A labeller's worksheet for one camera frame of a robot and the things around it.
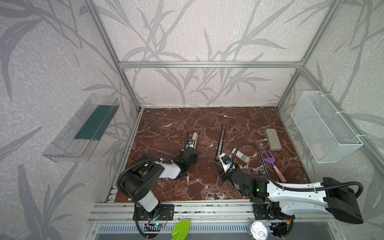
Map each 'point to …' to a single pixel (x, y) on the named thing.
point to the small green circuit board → (159, 224)
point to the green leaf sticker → (180, 230)
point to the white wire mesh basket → (327, 136)
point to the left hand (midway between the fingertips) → (194, 146)
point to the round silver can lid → (257, 231)
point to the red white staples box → (244, 158)
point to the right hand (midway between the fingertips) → (218, 156)
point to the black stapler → (220, 143)
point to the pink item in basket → (318, 150)
